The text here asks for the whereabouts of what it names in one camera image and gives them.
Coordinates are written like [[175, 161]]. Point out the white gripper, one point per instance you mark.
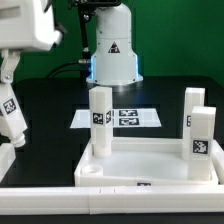
[[25, 25]]

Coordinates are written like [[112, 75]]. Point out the white desk top tray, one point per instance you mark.
[[136, 162]]

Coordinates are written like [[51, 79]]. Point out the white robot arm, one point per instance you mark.
[[105, 25]]

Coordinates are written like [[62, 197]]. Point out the white marker sheet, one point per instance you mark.
[[122, 118]]

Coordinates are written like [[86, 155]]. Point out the black camera pole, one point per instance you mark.
[[86, 10]]

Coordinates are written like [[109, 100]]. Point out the white left wall block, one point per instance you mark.
[[7, 157]]

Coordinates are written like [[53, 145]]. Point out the white wall block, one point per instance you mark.
[[7, 157], [218, 160]]

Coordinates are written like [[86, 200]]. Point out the white obstacle wall bar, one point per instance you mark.
[[106, 200]]

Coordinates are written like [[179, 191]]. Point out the white right wall block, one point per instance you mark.
[[218, 160]]

